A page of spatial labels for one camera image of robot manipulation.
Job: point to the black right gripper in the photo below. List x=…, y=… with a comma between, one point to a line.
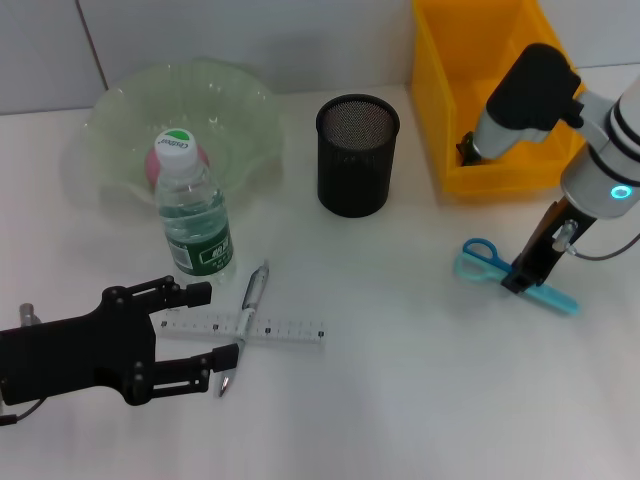
x=545, y=250

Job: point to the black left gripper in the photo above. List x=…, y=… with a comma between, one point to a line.
x=75, y=352

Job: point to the blue plastic scissors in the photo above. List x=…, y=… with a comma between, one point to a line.
x=475, y=267

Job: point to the clear green-label water bottle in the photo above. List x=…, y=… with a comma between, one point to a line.
x=197, y=225

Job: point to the green plastic scrap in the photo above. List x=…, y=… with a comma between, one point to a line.
x=466, y=147

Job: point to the pink peach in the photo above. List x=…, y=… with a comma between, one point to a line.
x=150, y=167

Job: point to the silver ballpoint pen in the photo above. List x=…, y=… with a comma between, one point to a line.
x=252, y=295

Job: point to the clear plastic ruler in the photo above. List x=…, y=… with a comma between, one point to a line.
x=285, y=332

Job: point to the black mesh pen holder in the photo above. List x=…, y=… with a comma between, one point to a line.
x=355, y=170

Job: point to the translucent green fruit plate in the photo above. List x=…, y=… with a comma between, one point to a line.
x=225, y=110

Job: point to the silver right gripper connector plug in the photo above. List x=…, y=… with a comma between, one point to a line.
x=565, y=236

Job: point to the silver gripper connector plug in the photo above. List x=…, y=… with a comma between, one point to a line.
x=565, y=236
x=29, y=314

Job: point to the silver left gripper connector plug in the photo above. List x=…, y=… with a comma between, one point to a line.
x=29, y=314

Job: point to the yellow plastic bin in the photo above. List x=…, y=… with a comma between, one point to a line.
x=450, y=75

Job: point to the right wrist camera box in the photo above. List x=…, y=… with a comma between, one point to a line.
x=530, y=95

